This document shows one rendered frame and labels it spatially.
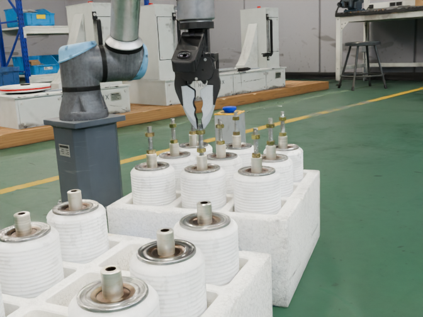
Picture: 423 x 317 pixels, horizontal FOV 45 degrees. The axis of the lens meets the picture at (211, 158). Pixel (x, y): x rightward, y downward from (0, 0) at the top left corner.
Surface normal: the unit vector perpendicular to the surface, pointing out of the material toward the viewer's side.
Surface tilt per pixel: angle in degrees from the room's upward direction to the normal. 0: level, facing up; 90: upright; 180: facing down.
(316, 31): 90
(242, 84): 90
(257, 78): 90
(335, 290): 0
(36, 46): 90
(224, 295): 0
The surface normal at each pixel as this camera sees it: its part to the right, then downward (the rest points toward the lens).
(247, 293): 0.91, 0.04
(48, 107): 0.73, 0.11
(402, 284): -0.05, -0.98
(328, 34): -0.68, 0.19
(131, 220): -0.35, 0.22
